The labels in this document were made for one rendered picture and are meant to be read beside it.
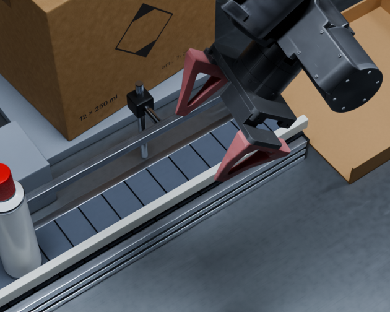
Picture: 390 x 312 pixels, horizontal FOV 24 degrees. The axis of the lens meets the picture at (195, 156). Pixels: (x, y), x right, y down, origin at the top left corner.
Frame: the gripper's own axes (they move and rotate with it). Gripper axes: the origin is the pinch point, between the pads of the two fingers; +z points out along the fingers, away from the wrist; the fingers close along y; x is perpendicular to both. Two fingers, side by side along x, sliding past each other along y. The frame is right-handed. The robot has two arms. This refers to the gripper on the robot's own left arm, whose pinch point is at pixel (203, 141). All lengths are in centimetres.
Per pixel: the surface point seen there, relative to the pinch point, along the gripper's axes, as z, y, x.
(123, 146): 18.5, -18.5, 11.3
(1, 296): 35.9, -6.1, -2.9
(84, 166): 22.3, -17.6, 6.7
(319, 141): 8.9, -15.9, 43.4
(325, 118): 7, -20, 46
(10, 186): 20.8, -10.7, -8.4
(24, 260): 32.3, -9.2, -0.3
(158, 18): 8.2, -36.2, 19.6
